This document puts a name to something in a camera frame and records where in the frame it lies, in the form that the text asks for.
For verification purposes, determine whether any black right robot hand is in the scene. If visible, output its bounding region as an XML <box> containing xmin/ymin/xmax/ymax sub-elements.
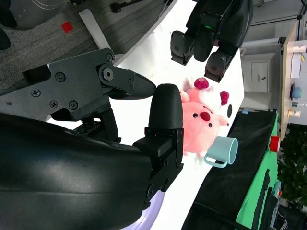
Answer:
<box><xmin>0</xmin><ymin>47</ymin><xmax>185</xmax><ymax>230</ymax></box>

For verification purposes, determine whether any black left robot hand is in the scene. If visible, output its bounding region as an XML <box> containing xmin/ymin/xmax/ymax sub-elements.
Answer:
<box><xmin>169</xmin><ymin>0</ymin><xmax>254</xmax><ymax>83</ymax></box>

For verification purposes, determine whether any pink plush pig doll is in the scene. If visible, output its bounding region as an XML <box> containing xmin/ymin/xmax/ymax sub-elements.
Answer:
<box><xmin>180</xmin><ymin>76</ymin><xmax>230</xmax><ymax>168</ymax></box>

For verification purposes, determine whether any lavender plastic plate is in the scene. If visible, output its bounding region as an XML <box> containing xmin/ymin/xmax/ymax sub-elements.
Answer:
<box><xmin>129</xmin><ymin>190</ymin><xmax>166</xmax><ymax>230</ymax></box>

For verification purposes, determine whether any white cabinet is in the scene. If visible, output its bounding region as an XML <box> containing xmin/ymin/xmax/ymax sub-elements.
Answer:
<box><xmin>241</xmin><ymin>52</ymin><xmax>283</xmax><ymax>111</ymax></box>

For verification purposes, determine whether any black stand pole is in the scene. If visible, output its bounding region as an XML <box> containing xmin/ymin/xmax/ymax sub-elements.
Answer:
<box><xmin>296</xmin><ymin>0</ymin><xmax>303</xmax><ymax>40</ymax></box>

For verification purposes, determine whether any white box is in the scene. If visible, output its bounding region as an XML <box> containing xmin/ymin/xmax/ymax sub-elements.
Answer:
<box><xmin>290</xmin><ymin>52</ymin><xmax>302</xmax><ymax>79</ymax></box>

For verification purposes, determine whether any light wooden desk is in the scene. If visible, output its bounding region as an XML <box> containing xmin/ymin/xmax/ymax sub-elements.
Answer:
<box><xmin>280</xmin><ymin>21</ymin><xmax>307</xmax><ymax>137</ymax></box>

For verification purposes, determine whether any blue bowl stack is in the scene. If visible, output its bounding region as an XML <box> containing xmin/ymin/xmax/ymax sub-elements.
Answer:
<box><xmin>291</xmin><ymin>82</ymin><xmax>302</xmax><ymax>101</ymax></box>

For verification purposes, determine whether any black chair base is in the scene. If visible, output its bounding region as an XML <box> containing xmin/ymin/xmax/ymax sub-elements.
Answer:
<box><xmin>110</xmin><ymin>0</ymin><xmax>135</xmax><ymax>13</ymax></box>

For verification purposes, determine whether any light blue plastic mug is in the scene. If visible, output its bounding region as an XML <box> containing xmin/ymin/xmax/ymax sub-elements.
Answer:
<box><xmin>203</xmin><ymin>136</ymin><xmax>239</xmax><ymax>169</ymax></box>

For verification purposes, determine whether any white table leg bar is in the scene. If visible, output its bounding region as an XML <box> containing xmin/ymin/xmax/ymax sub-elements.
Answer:
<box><xmin>78</xmin><ymin>8</ymin><xmax>120</xmax><ymax>63</ymax></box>

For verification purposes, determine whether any red square floor mark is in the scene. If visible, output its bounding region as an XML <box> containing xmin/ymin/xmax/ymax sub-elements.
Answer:
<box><xmin>61</xmin><ymin>21</ymin><xmax>73</xmax><ymax>34</ymax></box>

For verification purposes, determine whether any black rounded object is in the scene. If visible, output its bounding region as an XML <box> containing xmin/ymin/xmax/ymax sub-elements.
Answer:
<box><xmin>0</xmin><ymin>30</ymin><xmax>12</xmax><ymax>51</ymax></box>
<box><xmin>0</xmin><ymin>7</ymin><xmax>17</xmax><ymax>29</ymax></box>

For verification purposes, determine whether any black backdrop cloth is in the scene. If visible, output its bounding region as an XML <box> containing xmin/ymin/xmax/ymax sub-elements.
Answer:
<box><xmin>181</xmin><ymin>109</ymin><xmax>278</xmax><ymax>230</ymax></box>

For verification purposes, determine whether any green leafy plant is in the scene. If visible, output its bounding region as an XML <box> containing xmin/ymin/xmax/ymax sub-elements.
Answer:
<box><xmin>277</xmin><ymin>123</ymin><xmax>307</xmax><ymax>209</ymax></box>

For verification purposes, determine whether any grey rounded machine housing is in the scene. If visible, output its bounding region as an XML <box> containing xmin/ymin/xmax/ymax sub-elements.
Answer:
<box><xmin>0</xmin><ymin>0</ymin><xmax>65</xmax><ymax>31</ymax></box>

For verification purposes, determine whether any green cloth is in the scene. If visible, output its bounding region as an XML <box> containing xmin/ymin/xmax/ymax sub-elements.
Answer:
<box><xmin>236</xmin><ymin>114</ymin><xmax>283</xmax><ymax>230</ymax></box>

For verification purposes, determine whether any white thin cable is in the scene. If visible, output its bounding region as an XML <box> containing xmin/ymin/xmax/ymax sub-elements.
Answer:
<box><xmin>158</xmin><ymin>0</ymin><xmax>173</xmax><ymax>23</ymax></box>

